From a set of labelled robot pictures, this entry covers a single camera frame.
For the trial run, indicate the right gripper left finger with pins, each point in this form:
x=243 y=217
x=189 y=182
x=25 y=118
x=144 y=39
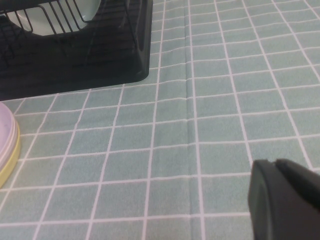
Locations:
x=275 y=207

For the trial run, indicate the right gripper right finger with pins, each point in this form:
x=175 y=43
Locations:
x=302 y=180

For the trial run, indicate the mint green round plate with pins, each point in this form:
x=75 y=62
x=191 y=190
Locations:
x=40 y=23

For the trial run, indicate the yellow round plate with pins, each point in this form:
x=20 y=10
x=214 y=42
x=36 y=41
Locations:
x=12 y=162

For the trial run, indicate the pink round plate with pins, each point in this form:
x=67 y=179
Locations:
x=5 y=125

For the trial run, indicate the green checked tablecloth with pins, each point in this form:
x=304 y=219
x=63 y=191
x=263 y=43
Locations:
x=212 y=112

